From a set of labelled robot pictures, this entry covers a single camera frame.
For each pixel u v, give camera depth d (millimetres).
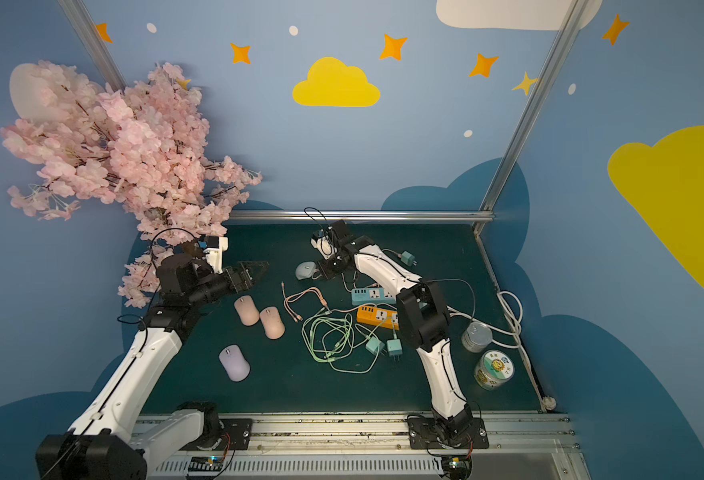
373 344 880
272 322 928
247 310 957
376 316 931
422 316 558
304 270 989
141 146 601
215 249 679
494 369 770
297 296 1004
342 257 725
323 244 854
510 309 1024
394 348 883
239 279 662
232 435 736
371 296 984
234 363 840
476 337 878
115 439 396
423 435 742
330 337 914
